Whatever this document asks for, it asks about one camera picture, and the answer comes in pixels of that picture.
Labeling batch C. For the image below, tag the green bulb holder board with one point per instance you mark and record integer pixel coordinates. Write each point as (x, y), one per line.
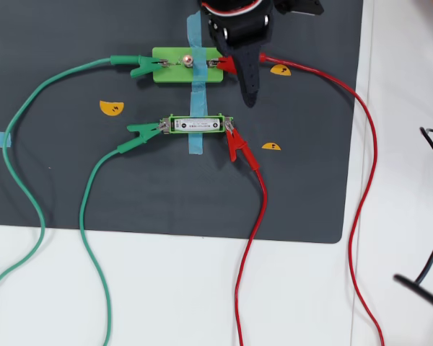
(166, 74)

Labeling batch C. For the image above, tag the orange half-round sticker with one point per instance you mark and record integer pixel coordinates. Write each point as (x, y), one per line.
(110, 110)
(271, 147)
(276, 72)

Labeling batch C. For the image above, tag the red alligator clip lead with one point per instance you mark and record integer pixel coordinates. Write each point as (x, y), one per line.
(227, 65)
(240, 144)

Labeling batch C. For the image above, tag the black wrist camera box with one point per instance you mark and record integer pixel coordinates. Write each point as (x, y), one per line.
(303, 6)

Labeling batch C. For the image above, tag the green alligator clip lead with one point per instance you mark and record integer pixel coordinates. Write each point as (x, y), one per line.
(122, 58)
(130, 146)

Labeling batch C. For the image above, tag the black blurry rod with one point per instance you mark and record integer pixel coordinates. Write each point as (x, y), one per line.
(415, 286)

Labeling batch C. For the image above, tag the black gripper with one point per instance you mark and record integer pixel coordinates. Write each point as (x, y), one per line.
(246, 68)

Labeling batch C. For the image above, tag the dark grey work mat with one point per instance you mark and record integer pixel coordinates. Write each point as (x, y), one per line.
(166, 194)

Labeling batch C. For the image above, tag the green battery holder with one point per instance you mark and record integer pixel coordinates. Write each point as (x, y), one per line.
(171, 117)

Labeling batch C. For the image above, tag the white AA battery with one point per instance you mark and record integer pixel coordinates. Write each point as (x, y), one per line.
(198, 125)

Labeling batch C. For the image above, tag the small light bulb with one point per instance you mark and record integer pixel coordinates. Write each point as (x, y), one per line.
(187, 60)

